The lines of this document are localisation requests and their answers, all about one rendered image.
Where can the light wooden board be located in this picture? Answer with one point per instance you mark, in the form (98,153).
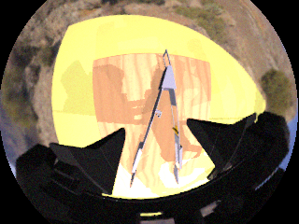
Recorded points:
(125,89)

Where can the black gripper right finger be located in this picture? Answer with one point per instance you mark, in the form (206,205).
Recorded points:
(220,140)

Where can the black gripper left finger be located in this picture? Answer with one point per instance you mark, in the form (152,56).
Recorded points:
(99,160)

